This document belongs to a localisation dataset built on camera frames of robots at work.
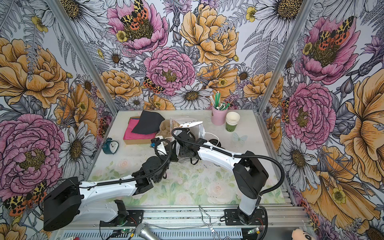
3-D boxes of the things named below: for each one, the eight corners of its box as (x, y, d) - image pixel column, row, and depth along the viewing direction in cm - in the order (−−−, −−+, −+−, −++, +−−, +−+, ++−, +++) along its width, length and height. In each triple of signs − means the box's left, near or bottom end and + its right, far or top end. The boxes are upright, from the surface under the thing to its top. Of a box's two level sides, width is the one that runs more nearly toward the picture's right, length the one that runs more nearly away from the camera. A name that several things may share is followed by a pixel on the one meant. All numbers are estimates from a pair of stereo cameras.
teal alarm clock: (107, 155, 99) (100, 147, 92) (113, 144, 104) (107, 137, 97) (114, 156, 98) (107, 148, 91) (120, 145, 104) (114, 138, 97)
